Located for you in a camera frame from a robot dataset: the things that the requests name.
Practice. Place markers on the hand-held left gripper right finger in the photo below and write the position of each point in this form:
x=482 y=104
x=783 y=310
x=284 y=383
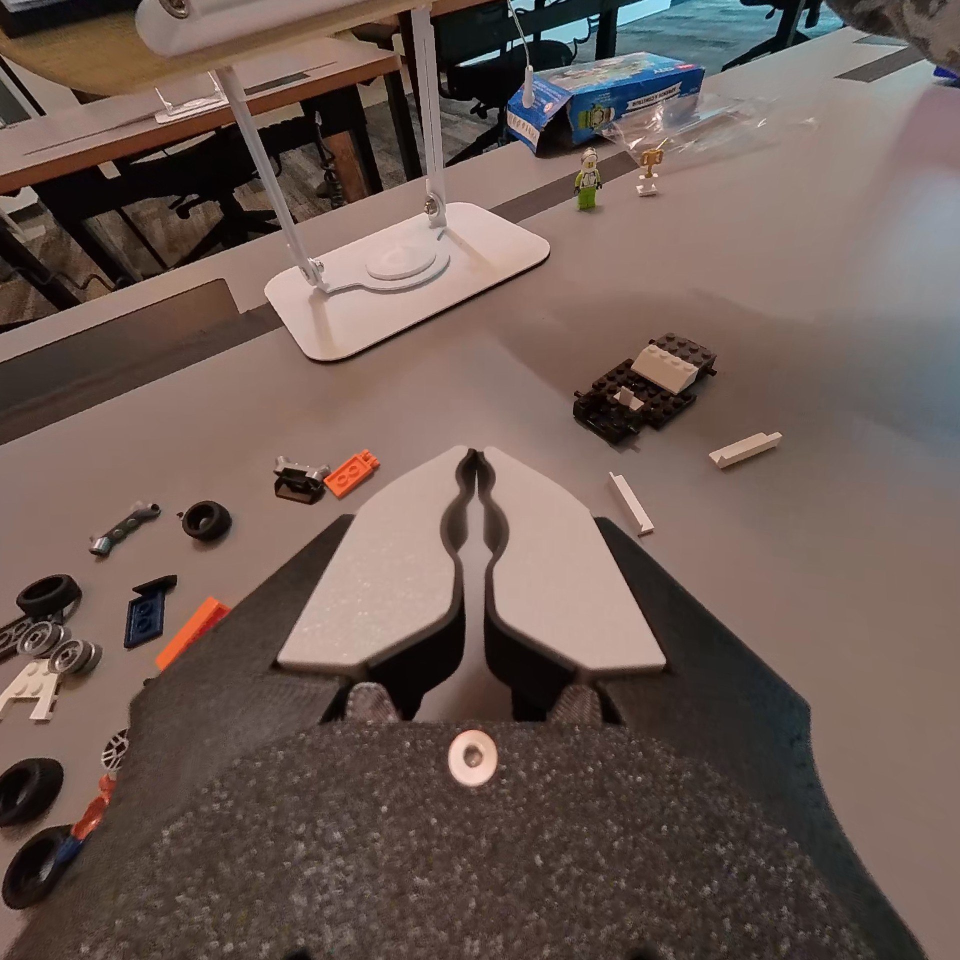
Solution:
x=578 y=585

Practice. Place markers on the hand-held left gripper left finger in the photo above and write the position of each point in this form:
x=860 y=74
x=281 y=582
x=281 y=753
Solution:
x=375 y=585

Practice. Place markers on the white long lego piece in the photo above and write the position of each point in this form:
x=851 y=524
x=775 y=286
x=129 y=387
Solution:
x=746 y=450
x=632 y=503

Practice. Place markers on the orange white lego car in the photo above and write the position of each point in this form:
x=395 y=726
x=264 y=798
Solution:
x=630 y=398

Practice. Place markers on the white book stand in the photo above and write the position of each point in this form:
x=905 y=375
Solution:
x=480 y=263

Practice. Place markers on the person's right forearm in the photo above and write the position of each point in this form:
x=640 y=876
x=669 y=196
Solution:
x=908 y=15

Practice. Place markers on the orange lego plate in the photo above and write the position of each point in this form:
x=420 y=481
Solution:
x=354 y=474

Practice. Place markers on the orange long lego piece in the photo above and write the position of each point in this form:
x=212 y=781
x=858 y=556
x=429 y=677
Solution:
x=192 y=633

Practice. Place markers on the black lego tire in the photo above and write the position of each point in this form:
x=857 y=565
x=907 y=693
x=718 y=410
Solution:
x=12 y=795
x=18 y=878
x=30 y=597
x=189 y=522

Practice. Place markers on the blue lego piece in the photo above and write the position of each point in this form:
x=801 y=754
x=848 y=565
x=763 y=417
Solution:
x=147 y=615

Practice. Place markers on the grey bumpy lego piece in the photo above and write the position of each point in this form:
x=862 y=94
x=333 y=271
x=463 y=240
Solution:
x=123 y=528

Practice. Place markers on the white wing lego piece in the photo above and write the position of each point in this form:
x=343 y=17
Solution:
x=30 y=693

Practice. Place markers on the black grey hinge piece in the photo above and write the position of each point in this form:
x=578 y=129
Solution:
x=300 y=483

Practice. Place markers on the orange blue small piece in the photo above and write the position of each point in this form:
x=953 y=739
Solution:
x=90 y=822

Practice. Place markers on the green minifigure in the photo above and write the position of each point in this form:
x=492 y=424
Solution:
x=588 y=183

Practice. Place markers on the small gold trophy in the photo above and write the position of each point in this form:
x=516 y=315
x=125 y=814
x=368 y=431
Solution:
x=648 y=177

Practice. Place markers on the black office chair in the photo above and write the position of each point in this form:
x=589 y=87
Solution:
x=165 y=225
x=780 y=23
x=488 y=83

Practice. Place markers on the blue cardboard box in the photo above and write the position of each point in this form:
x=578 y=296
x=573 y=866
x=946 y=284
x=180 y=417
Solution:
x=615 y=98

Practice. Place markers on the clear plastic bag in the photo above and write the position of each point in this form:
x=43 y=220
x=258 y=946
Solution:
x=735 y=120

